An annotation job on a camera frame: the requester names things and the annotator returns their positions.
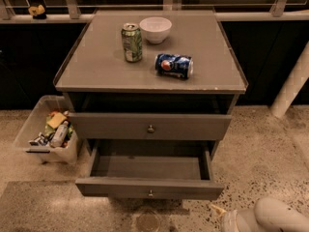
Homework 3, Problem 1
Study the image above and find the glass railing with posts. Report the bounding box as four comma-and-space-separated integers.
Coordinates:
0, 0, 309, 23

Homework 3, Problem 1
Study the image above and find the green soda can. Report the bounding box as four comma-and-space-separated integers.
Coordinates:
121, 23, 142, 63

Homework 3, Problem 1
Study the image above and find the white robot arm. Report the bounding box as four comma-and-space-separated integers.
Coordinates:
211, 197, 309, 232

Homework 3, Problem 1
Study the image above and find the yellow sponge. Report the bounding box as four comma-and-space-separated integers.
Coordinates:
47, 112, 67, 129

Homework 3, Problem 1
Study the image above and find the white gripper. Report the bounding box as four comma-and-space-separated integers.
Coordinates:
211, 204, 255, 232

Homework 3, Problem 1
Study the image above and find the white diagonal pole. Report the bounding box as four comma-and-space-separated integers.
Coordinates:
269, 42, 309, 118

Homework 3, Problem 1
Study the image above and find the grey top drawer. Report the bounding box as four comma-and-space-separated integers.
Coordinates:
70, 112, 232, 140

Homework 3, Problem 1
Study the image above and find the round floor drain cover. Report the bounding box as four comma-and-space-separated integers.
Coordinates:
136, 213, 160, 232

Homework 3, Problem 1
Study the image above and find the clear plastic bin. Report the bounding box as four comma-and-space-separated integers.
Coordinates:
13, 96, 81, 164

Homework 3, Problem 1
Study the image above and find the white bowl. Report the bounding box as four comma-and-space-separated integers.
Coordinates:
139, 16, 172, 44

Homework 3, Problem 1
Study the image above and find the yellow black object on ledge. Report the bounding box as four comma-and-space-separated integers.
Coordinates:
28, 5, 46, 19

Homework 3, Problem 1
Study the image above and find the blue pepsi can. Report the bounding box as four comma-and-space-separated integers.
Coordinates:
154, 53, 193, 79

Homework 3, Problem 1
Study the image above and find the grey drawer cabinet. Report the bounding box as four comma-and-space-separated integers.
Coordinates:
52, 9, 249, 161

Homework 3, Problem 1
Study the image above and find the clear plastic bottle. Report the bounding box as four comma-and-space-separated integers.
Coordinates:
50, 121, 69, 148

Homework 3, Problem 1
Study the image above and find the grey drawer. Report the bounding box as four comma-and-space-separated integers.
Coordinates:
70, 112, 232, 140
75, 139, 224, 200

